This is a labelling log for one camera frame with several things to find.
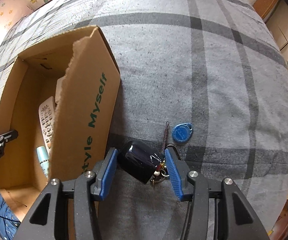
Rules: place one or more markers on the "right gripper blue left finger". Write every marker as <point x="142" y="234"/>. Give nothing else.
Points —
<point x="48" y="217"/>

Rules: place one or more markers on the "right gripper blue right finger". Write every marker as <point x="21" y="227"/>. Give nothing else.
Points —
<point x="234" y="216"/>

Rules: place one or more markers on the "light blue lotion bottle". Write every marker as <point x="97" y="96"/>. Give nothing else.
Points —
<point x="43" y="158"/>

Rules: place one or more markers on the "white remote control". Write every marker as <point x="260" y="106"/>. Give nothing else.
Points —
<point x="47" y="116"/>

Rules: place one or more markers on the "large white power adapter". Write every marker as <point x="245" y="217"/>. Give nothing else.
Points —
<point x="58" y="89"/>

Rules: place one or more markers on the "brown cardboard box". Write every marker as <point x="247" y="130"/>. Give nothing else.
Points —
<point x="82" y="58"/>

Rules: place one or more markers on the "black round earbud case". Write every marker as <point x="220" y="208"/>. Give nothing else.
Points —
<point x="139" y="160"/>

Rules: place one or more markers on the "blue oval key fob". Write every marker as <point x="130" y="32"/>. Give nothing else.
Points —
<point x="181" y="133"/>

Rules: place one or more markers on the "grey plaid bed cover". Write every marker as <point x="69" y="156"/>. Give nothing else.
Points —
<point x="213" y="63"/>

